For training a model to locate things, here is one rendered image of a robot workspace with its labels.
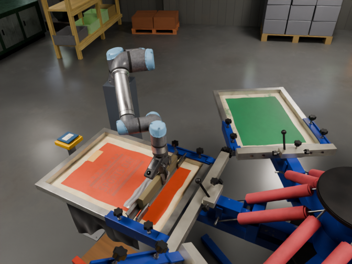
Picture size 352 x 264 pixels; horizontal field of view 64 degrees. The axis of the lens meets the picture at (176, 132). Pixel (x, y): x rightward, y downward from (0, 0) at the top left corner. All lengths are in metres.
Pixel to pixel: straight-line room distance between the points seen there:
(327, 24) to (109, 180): 5.94
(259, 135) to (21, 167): 2.57
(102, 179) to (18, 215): 1.50
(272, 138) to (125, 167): 0.96
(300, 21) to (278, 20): 0.42
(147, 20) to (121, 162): 5.68
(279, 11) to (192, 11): 2.31
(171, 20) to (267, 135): 5.43
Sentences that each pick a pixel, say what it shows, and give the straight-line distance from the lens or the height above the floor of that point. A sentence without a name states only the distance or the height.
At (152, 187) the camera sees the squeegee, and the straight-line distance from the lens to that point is 1.42.
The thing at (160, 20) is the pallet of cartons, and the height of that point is 0.31.
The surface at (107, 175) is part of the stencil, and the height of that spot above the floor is 0.96.
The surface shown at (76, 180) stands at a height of 0.96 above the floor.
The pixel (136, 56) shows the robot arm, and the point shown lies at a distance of 1.57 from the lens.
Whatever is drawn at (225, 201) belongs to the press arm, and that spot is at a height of 1.04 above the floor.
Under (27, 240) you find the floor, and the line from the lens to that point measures 2.82.
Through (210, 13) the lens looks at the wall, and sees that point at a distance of 7.83.
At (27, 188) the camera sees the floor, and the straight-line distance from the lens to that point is 3.25.
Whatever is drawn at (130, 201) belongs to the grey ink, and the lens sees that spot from 1.51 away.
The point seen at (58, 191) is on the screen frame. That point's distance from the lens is 1.62.
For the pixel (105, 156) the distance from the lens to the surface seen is 1.80.
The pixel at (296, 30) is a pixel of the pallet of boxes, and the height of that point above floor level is 0.27.
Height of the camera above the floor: 2.09
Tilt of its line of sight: 36 degrees down
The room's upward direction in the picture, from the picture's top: 2 degrees counter-clockwise
